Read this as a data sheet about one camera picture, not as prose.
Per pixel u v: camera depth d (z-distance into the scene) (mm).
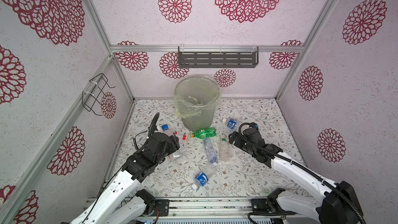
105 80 853
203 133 947
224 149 930
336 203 393
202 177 779
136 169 480
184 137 975
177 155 688
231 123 1001
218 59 999
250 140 636
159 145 526
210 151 923
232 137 749
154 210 729
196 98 1017
